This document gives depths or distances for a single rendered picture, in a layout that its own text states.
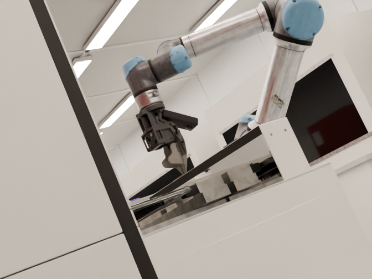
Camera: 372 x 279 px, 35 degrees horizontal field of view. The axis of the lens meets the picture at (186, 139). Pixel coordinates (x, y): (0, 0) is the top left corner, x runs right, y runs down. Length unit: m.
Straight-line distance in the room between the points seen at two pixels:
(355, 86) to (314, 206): 3.46
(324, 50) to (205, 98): 2.82
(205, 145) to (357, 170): 2.24
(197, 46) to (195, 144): 4.51
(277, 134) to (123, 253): 0.68
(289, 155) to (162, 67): 0.51
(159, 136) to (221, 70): 5.42
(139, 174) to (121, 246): 6.47
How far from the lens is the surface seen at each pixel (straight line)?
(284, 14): 1.66
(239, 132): 1.89
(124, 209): 0.79
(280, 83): 1.72
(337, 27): 4.82
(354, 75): 4.68
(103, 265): 0.76
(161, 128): 1.64
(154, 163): 6.90
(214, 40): 1.80
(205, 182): 1.42
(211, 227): 1.09
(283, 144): 1.36
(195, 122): 1.72
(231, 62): 6.89
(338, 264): 1.27
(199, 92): 7.41
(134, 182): 7.40
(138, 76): 1.69
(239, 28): 1.80
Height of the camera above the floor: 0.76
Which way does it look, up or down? 10 degrees up
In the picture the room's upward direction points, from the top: 24 degrees counter-clockwise
